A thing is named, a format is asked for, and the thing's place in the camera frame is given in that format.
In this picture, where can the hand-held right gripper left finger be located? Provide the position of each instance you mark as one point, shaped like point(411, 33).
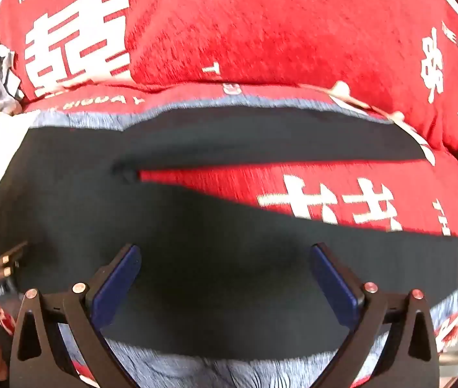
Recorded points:
point(119, 289)

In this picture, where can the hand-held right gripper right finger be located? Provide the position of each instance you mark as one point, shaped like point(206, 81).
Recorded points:
point(333, 287)

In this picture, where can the black pants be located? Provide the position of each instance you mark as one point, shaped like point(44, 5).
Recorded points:
point(213, 270)

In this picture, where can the red printed bed sheet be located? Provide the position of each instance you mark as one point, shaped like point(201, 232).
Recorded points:
point(213, 186)

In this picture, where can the folded red printed quilt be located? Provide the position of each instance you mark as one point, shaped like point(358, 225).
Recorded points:
point(253, 20)

